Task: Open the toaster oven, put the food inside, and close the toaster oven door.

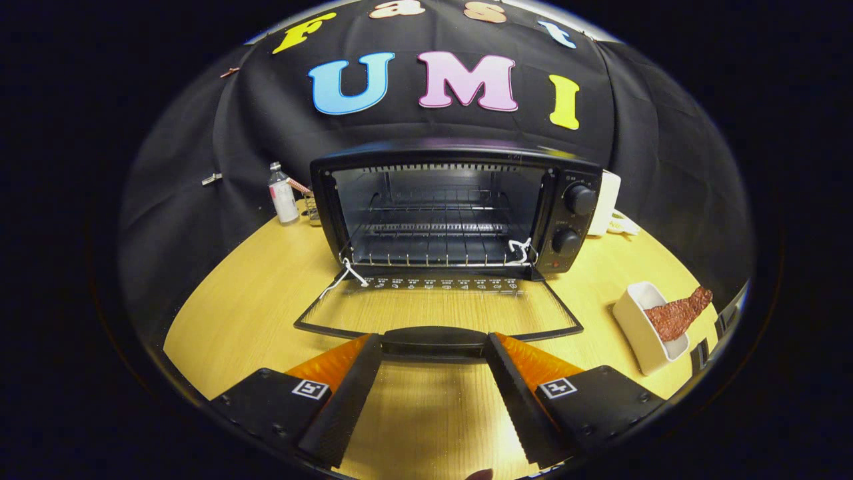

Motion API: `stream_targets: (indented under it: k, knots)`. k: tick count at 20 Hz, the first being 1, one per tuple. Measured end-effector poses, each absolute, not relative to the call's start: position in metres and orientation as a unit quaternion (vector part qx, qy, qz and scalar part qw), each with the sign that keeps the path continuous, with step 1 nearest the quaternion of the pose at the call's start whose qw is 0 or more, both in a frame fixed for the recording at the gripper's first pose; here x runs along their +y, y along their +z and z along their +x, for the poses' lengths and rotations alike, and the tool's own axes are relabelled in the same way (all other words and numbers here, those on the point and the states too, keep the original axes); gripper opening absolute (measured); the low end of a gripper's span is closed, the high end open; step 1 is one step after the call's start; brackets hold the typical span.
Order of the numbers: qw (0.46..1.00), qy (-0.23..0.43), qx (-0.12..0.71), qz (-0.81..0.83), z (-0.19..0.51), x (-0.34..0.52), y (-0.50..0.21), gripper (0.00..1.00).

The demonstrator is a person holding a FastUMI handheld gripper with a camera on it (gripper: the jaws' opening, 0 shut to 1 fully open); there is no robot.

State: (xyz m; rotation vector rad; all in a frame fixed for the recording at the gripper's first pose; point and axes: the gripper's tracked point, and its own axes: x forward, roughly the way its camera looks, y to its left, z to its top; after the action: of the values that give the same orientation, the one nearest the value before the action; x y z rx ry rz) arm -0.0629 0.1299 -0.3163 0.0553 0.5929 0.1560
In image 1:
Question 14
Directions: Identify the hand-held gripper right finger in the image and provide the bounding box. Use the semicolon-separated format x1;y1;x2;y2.
484;332;668;471

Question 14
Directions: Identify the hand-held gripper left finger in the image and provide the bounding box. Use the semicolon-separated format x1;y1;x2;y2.
208;333;385;471

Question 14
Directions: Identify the brown meat slice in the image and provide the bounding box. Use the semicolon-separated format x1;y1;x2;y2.
642;286;714;343

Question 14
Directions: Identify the black toaster oven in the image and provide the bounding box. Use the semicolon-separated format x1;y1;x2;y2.
293;139;604;365

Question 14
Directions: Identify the white bread toaster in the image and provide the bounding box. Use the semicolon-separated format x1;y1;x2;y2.
586;169;622;238

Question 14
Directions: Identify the white rectangular dish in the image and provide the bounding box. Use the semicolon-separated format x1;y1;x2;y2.
612;281;691;377

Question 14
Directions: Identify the small white plate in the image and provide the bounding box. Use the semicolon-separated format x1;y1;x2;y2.
605;209;642;237

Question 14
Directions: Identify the clear plastic bottle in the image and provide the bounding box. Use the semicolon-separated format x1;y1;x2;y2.
268;161;301;226

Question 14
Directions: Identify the black backdrop cloth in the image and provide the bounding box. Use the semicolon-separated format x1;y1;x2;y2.
119;0;755;334

